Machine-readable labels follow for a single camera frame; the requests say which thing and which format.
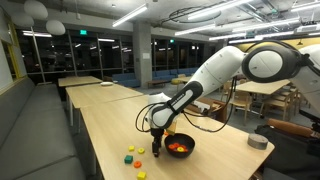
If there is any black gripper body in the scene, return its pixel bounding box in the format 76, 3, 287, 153
150, 128, 165, 144

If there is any black bowl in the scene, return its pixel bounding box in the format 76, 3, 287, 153
163, 132, 196, 159

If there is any green cube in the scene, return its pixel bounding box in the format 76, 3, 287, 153
123, 154, 134, 165

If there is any low wooden coffee table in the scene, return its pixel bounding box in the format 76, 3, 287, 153
146, 79, 168, 89

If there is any blue sofa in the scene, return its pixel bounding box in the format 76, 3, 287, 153
111, 72, 141, 89
152, 67, 198, 81

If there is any long wooden table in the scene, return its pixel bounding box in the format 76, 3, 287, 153
65, 82, 145, 127
57, 75, 103, 89

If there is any concrete pillar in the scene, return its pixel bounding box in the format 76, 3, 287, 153
132, 21, 153, 89

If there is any light wooden chair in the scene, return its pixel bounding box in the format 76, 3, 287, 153
228, 89, 253, 126
259, 89, 296, 122

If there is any grey tape roll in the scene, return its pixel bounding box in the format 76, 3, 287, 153
247, 133, 269, 151

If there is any wooden dining table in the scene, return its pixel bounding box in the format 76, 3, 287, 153
234, 79, 291, 96

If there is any grey upholstered bench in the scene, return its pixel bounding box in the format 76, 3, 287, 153
0, 76, 87, 180

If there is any black bag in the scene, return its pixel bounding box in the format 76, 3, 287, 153
254, 123, 320, 180

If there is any tan leather roll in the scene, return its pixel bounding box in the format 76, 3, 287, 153
266, 117, 315, 138

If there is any white globe pendant lamp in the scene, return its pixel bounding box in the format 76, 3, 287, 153
10, 11, 35, 28
23, 0, 49, 20
45, 19, 67, 36

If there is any white ceiling projector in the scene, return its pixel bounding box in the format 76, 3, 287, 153
294, 23, 320, 34

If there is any tan wrist camera mount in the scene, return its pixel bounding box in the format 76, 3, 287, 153
165, 121, 178, 136

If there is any black tripod mount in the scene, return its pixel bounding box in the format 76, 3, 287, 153
298, 109, 320, 134

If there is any yellow window frame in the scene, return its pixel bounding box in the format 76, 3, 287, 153
0, 19, 28, 96

